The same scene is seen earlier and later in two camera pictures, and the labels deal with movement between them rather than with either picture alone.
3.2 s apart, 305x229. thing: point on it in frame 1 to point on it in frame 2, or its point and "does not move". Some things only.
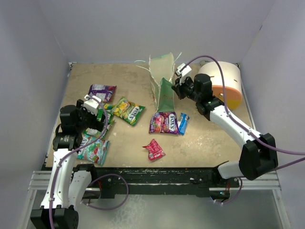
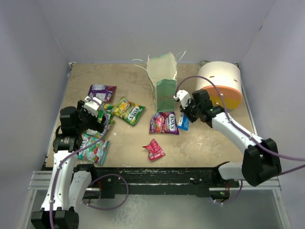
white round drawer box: [232, 81] does not move
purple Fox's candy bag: [164, 122] does not move
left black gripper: [95, 124] does not move
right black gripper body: [186, 89] to [191, 111]
